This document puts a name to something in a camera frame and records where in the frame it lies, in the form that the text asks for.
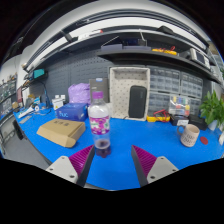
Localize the brown cardboard box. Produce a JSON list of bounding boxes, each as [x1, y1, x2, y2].
[[36, 118, 87, 149]]

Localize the potted green plant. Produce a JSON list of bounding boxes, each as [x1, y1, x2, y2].
[[198, 90, 224, 132]]

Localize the clear bottle with purple cap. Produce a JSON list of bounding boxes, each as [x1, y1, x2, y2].
[[87, 91, 112, 159]]

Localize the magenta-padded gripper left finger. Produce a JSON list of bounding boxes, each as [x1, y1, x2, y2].
[[45, 144, 96, 188]]

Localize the black soft pouch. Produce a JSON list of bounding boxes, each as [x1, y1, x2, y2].
[[188, 114, 208, 131]]

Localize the black box with white label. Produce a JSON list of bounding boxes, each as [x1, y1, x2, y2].
[[169, 114, 190, 127]]

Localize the grey small-parts drawer cabinet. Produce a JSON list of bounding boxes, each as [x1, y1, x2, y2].
[[189, 97, 203, 116], [148, 91, 172, 115], [148, 67, 182, 93], [180, 71, 204, 99]]

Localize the purple plastic bag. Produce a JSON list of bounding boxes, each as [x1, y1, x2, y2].
[[67, 82, 92, 105]]

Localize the beige ceramic mug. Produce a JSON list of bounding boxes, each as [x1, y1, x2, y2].
[[176, 123, 201, 148]]

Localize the black zip case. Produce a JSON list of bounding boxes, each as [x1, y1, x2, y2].
[[128, 85, 148, 119]]

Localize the yellow multimeter with red leads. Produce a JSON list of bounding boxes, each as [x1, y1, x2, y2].
[[146, 109, 172, 123]]

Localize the small white labelled box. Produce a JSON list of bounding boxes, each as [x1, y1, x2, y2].
[[51, 97, 66, 111]]

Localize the white perforated tray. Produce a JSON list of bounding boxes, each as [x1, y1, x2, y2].
[[109, 66, 151, 122]]

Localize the plain white box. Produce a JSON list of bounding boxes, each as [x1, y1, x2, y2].
[[105, 102, 114, 116]]

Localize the blue carton box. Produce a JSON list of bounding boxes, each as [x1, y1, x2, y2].
[[54, 102, 89, 122]]

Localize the black workbench shelf unit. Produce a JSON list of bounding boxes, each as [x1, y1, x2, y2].
[[23, 28, 223, 84]]

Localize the clear organizer box, coloured parts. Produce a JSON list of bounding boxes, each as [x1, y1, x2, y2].
[[168, 94, 192, 118]]

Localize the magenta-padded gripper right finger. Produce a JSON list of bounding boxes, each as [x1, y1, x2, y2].
[[130, 144, 180, 188]]

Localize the dark grey upright box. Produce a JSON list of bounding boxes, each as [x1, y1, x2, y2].
[[88, 77, 110, 104]]

